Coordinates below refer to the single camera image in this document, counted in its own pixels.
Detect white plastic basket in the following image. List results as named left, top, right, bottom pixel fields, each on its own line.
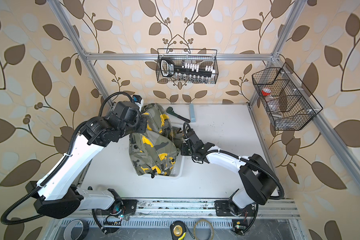
left=143, top=121, right=185, bottom=180

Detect camouflage trousers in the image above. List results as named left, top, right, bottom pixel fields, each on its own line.
left=129, top=103, right=184, bottom=177

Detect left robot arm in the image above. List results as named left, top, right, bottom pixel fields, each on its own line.
left=1, top=92, right=147, bottom=225

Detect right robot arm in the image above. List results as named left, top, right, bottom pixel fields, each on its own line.
left=182, top=123, right=285, bottom=216

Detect light blue sanding block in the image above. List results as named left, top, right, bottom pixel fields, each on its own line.
left=189, top=104, right=196, bottom=123

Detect black socket set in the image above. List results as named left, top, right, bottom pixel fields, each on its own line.
left=159, top=58, right=216, bottom=77

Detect yellow tape measure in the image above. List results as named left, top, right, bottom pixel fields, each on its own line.
left=170, top=221, right=187, bottom=240

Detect grey tape roll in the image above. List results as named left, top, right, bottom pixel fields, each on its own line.
left=63, top=219, right=90, bottom=240

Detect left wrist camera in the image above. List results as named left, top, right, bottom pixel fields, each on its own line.
left=132, top=95, right=144, bottom=112

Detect black wire basket centre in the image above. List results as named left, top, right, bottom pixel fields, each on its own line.
left=156, top=48, right=219, bottom=85

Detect black wire basket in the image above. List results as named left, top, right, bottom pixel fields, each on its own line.
left=156, top=48, right=219, bottom=85
left=252, top=63, right=323, bottom=131

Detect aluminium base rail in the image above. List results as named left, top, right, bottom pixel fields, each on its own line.
left=52, top=197, right=301, bottom=218

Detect black wire basket right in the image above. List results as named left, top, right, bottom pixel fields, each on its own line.
left=252, top=63, right=323, bottom=131

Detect aluminium frame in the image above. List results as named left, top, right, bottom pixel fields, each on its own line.
left=46, top=0, right=360, bottom=208

